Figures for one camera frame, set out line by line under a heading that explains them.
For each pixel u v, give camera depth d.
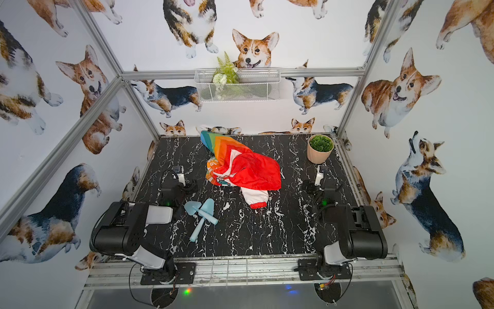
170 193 0.72
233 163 1.00
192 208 0.90
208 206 0.90
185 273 0.74
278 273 0.75
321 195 0.72
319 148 1.01
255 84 0.93
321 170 0.81
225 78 0.82
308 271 0.73
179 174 0.82
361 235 0.47
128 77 0.92
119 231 0.47
